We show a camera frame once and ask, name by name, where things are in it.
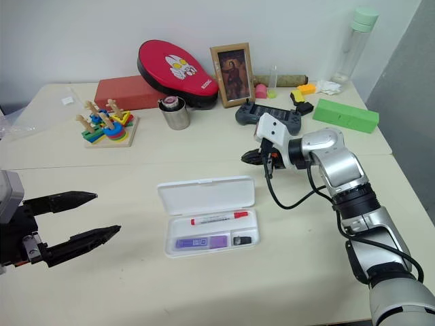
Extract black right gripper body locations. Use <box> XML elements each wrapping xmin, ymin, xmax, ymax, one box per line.
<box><xmin>259</xmin><ymin>139</ymin><xmax>287</xmax><ymax>172</ymax></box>

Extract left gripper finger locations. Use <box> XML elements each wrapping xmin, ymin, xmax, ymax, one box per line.
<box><xmin>22</xmin><ymin>190</ymin><xmax>99</xmax><ymax>216</ymax></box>
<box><xmin>43</xmin><ymin>224</ymin><xmax>122</xmax><ymax>268</ymax></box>

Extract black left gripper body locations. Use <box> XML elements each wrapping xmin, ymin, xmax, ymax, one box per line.
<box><xmin>0</xmin><ymin>203</ymin><xmax>49</xmax><ymax>269</ymax></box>

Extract red white marker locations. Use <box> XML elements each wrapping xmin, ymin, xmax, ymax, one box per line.
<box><xmin>190</xmin><ymin>210</ymin><xmax>250</xmax><ymax>227</ymax></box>

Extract purple marker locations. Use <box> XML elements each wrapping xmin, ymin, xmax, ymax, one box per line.
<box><xmin>174</xmin><ymin>236</ymin><xmax>229</xmax><ymax>251</ymax></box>

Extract white plastic pencil case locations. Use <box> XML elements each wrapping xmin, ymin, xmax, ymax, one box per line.
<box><xmin>156</xmin><ymin>175</ymin><xmax>262</xmax><ymax>260</ymax></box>

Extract grey handheld game console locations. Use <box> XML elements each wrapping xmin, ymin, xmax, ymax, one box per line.
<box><xmin>234</xmin><ymin>101</ymin><xmax>302</xmax><ymax>134</ymax></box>

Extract small black box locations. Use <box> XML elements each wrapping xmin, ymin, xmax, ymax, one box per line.
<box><xmin>294</xmin><ymin>101</ymin><xmax>315</xmax><ymax>115</ymax></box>

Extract clear tube with yellow base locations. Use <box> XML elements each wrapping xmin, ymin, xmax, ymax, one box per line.
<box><xmin>266</xmin><ymin>65</ymin><xmax>280</xmax><ymax>99</ymax></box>

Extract green rectangular block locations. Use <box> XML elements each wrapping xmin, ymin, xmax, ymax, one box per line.
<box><xmin>312</xmin><ymin>98</ymin><xmax>380</xmax><ymax>134</ymax></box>

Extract brown rolled mat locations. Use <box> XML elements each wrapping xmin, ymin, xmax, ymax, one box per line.
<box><xmin>253</xmin><ymin>73</ymin><xmax>309</xmax><ymax>88</ymax></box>

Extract colourful wooden stacking toy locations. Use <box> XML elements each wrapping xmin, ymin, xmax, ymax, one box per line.
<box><xmin>75</xmin><ymin>98</ymin><xmax>141</xmax><ymax>149</ymax></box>

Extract steel cup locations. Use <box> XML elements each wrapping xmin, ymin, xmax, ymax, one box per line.
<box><xmin>157</xmin><ymin>96</ymin><xmax>192</xmax><ymax>130</ymax></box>

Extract clear plastic bag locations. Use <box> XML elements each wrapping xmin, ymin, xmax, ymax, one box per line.
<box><xmin>1</xmin><ymin>86</ymin><xmax>86</xmax><ymax>143</ymax></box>

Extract red white round object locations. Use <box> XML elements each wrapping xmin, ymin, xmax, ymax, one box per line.
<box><xmin>162</xmin><ymin>96</ymin><xmax>181</xmax><ymax>111</ymax></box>

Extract red black punching pad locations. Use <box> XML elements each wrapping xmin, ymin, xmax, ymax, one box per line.
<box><xmin>137</xmin><ymin>39</ymin><xmax>220</xmax><ymax>111</ymax></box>

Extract red rectangular block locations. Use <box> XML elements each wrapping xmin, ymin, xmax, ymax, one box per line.
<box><xmin>94</xmin><ymin>75</ymin><xmax>164</xmax><ymax>111</ymax></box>

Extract clear bottle with green lid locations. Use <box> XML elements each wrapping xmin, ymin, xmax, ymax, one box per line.
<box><xmin>330</xmin><ymin>6</ymin><xmax>379</xmax><ymax>84</ymax></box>

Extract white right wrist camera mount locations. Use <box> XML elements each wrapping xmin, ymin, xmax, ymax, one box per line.
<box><xmin>253</xmin><ymin>113</ymin><xmax>294</xmax><ymax>169</ymax></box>

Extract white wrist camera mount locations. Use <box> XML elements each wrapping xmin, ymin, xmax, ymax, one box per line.
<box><xmin>0</xmin><ymin>169</ymin><xmax>26</xmax><ymax>225</ymax></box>
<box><xmin>253</xmin><ymin>113</ymin><xmax>294</xmax><ymax>169</ymax></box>

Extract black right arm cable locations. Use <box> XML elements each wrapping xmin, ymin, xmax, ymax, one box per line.
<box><xmin>262</xmin><ymin>159</ymin><xmax>425</xmax><ymax>283</ymax></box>

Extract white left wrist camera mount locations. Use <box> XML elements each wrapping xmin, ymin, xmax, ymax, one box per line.
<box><xmin>0</xmin><ymin>169</ymin><xmax>26</xmax><ymax>225</ymax></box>

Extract wooden picture frame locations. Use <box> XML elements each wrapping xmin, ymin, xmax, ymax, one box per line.
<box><xmin>209</xmin><ymin>41</ymin><xmax>256</xmax><ymax>109</ymax></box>

